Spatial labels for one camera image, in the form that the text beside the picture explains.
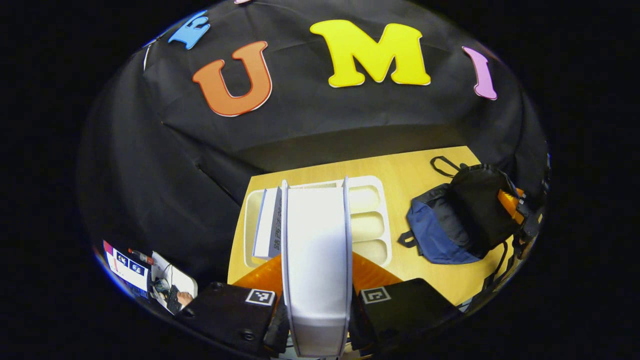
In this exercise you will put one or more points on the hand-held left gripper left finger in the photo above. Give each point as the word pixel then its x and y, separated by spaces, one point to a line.
pixel 230 315

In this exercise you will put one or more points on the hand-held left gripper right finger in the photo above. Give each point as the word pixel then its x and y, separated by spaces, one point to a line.
pixel 405 310

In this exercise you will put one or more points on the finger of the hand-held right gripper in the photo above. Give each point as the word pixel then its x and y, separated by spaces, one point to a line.
pixel 509 205

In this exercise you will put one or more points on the blue schoolbag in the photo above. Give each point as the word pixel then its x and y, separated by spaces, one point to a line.
pixel 450 230

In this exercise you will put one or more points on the white plastic bookshelf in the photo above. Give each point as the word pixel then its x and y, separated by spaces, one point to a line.
pixel 370 225

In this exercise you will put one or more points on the grey-blue book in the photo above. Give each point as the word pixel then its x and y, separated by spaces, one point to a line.
pixel 267 225

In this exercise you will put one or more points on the white book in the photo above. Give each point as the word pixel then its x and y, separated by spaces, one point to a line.
pixel 317 260

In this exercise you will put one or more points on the red marker pen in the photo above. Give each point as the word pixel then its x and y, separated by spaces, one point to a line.
pixel 141 256

